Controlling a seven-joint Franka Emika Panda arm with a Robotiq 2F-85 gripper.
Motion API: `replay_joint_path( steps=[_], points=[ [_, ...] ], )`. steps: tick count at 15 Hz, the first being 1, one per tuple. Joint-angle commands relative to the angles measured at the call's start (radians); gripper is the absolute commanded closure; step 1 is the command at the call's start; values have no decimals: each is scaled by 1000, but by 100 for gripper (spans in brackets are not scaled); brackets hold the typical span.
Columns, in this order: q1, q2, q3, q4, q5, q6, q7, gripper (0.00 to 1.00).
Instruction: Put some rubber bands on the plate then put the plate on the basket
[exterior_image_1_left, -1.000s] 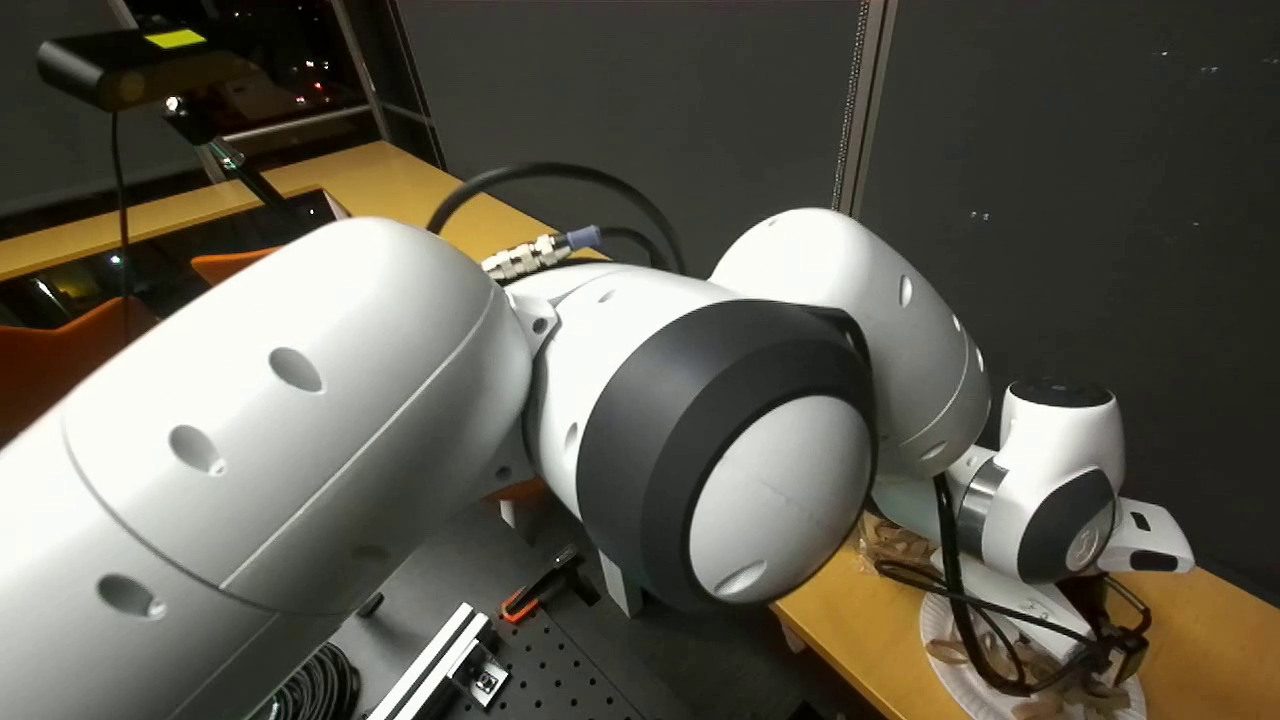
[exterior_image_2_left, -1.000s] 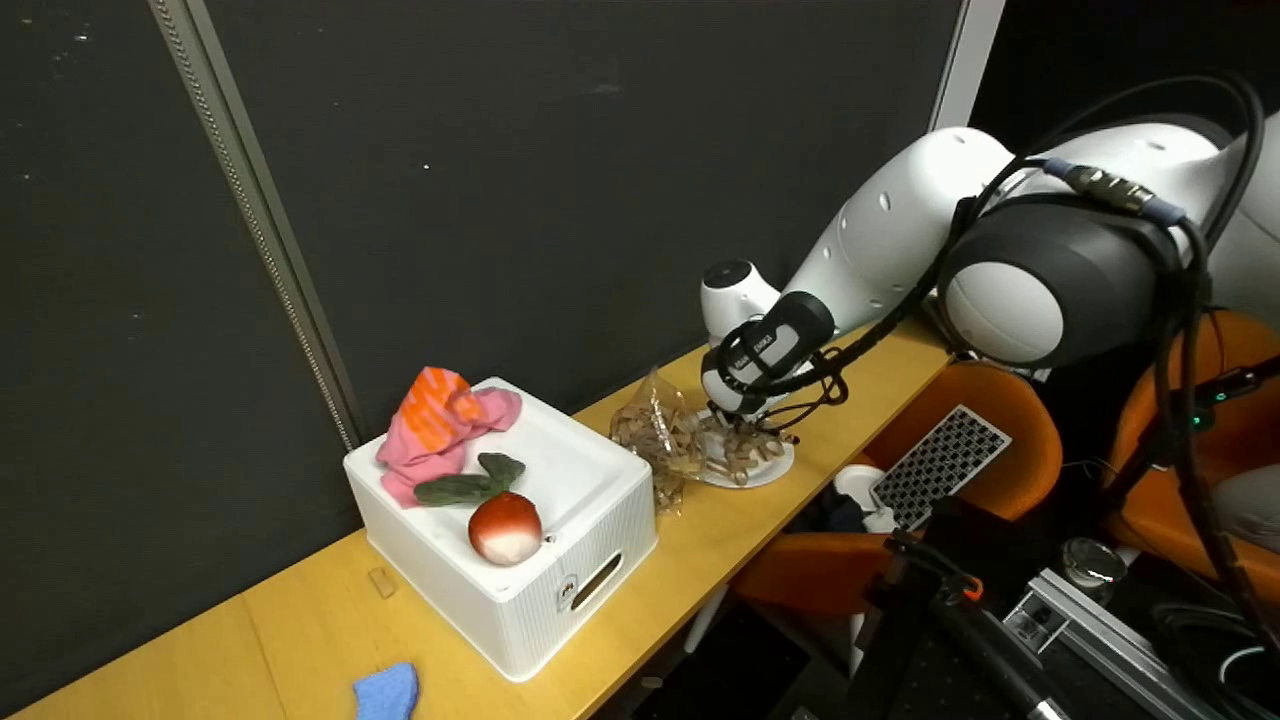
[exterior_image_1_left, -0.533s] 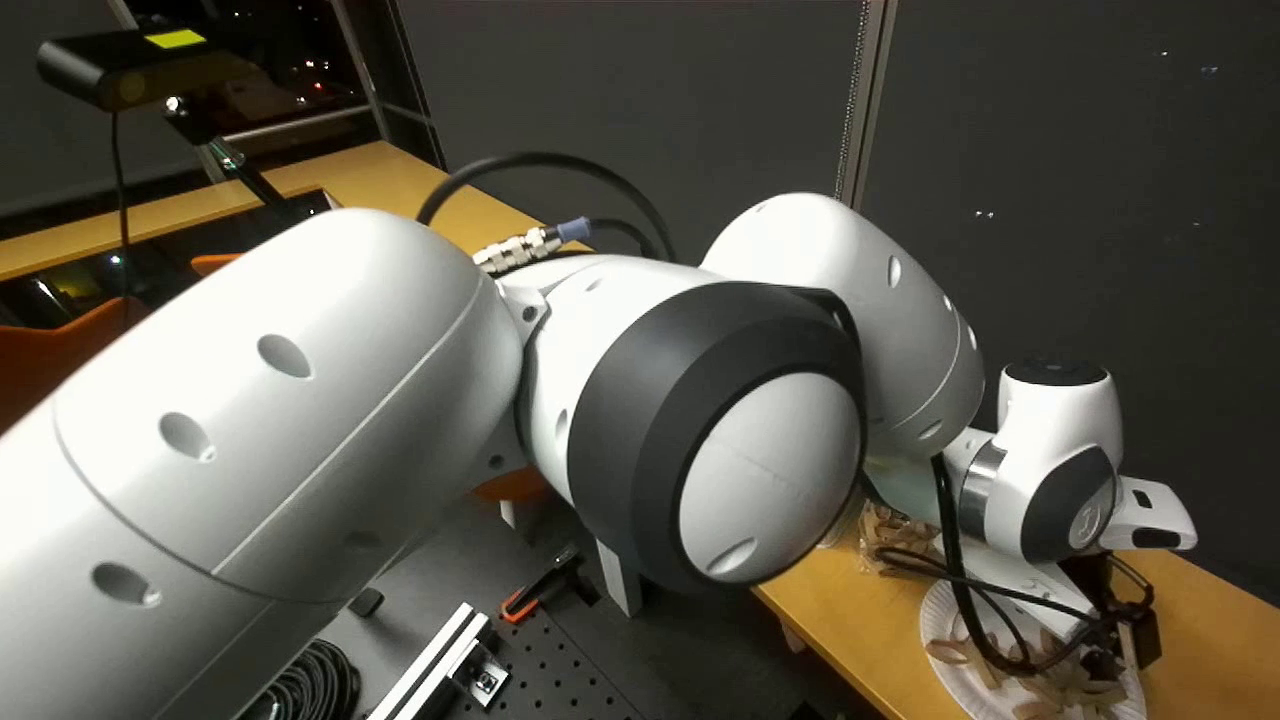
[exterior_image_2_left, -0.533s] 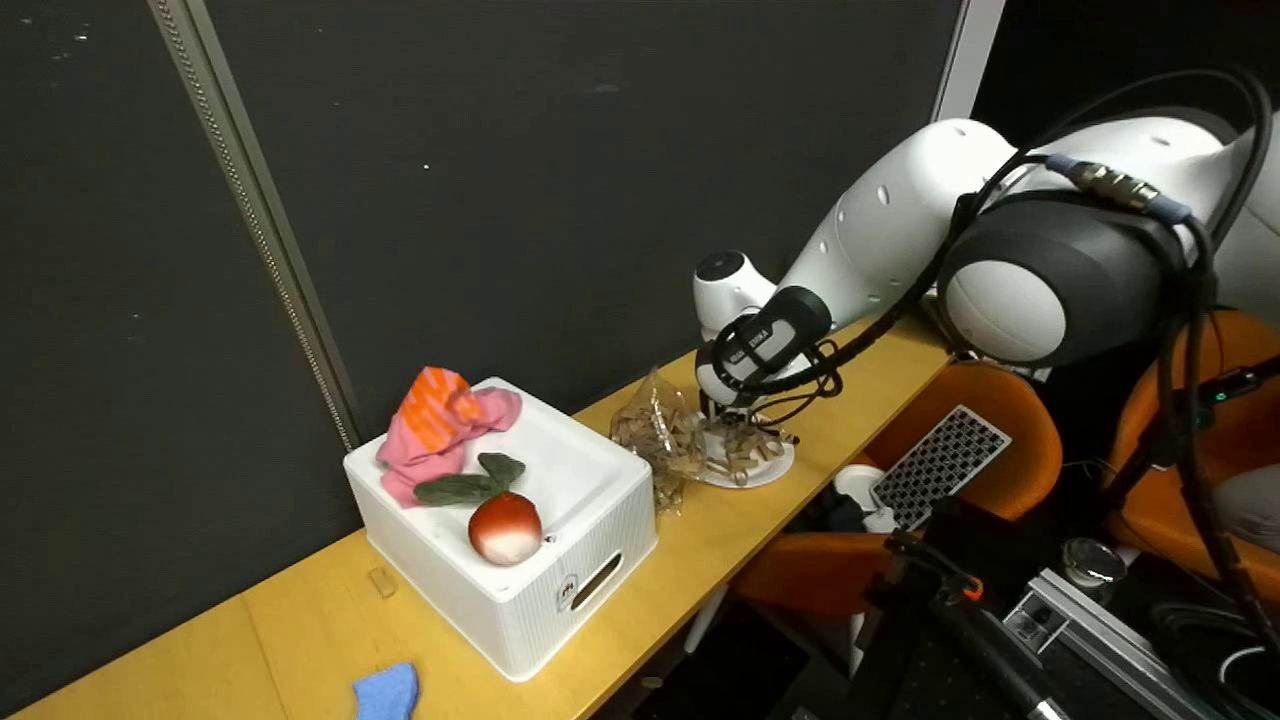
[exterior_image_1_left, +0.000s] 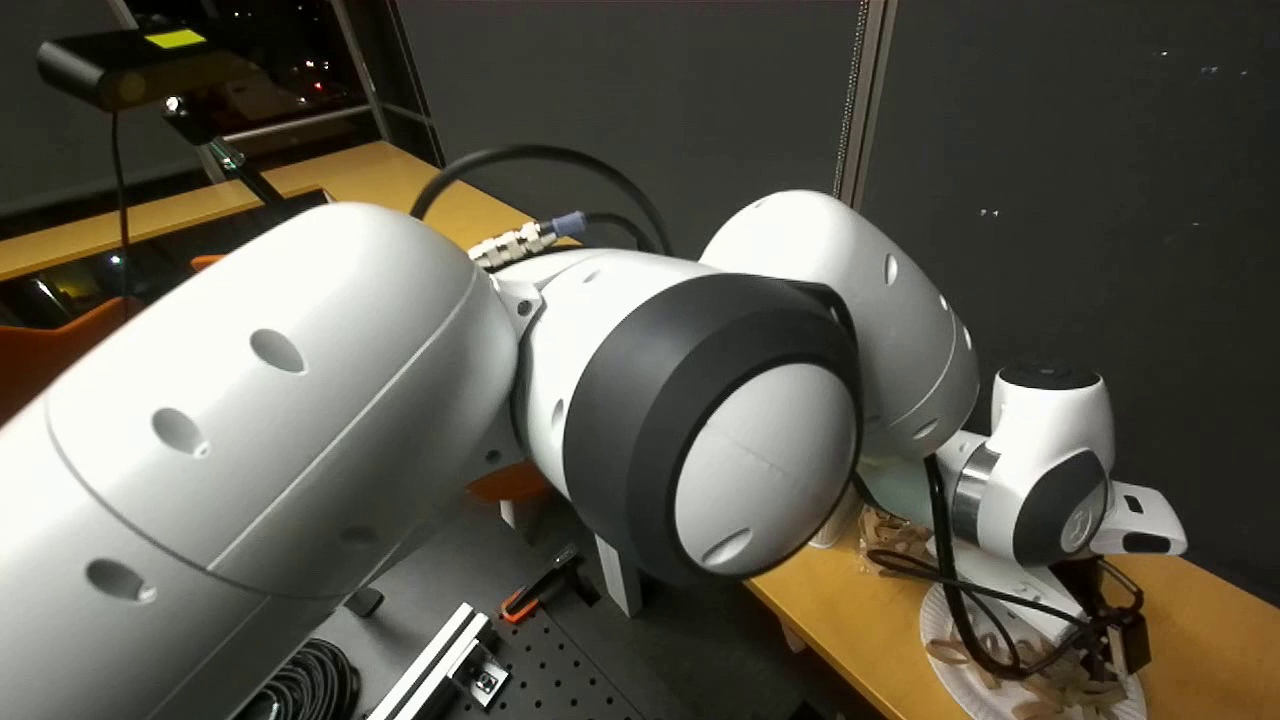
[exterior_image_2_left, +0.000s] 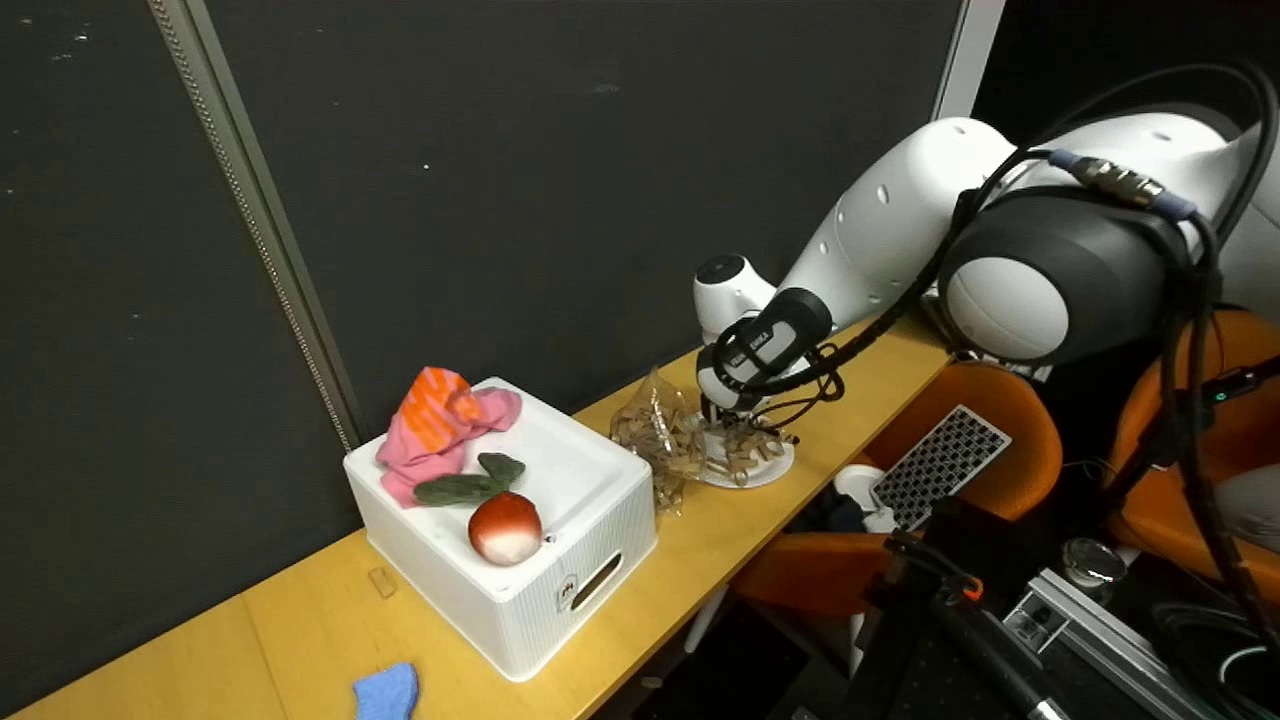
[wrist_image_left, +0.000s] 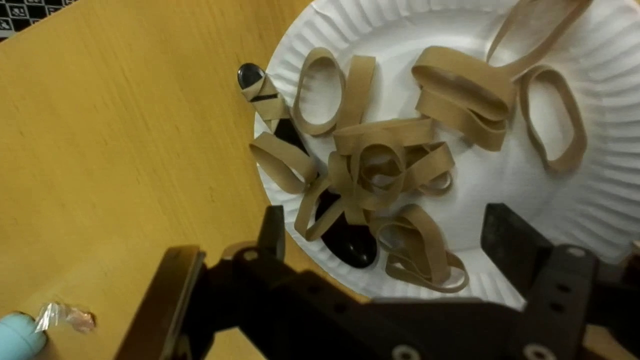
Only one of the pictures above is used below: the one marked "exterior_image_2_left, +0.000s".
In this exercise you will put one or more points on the white plastic basket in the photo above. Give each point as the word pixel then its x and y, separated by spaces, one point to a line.
pixel 563 587

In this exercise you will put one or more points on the blue cloth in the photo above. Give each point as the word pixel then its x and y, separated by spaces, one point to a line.
pixel 387 694

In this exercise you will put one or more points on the green toy leaf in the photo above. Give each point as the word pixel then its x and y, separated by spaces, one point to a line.
pixel 467 486

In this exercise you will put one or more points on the red and white toy radish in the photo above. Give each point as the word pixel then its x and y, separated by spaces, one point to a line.
pixel 507 531

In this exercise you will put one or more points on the small white object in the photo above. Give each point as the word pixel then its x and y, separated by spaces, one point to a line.
pixel 857 488

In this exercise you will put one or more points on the orange chair with perforated panel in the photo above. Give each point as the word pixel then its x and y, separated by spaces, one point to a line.
pixel 987 467

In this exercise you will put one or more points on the round silver knob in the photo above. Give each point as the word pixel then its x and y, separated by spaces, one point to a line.
pixel 1095 561

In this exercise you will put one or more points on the grey metal partition strip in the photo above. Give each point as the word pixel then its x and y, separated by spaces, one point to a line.
pixel 253 201

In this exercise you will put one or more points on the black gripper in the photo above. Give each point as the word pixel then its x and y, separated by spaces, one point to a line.
pixel 740 409

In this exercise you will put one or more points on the pink and orange cloth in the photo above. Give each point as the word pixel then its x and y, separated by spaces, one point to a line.
pixel 434 433

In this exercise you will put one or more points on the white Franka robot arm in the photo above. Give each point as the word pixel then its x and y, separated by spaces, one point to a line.
pixel 906 213

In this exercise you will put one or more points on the aluminium extrusion rail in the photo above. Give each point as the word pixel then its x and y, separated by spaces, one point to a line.
pixel 1095 641

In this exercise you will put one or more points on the white paper plate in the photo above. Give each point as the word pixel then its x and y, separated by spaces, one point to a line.
pixel 765 471

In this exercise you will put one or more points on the black camera tripod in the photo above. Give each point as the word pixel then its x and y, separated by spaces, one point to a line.
pixel 947 626

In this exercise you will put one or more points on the grey cushion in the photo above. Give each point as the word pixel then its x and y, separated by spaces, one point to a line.
pixel 1250 506

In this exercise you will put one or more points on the orange chair with grey cushion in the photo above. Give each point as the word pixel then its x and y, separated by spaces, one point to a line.
pixel 1173 514

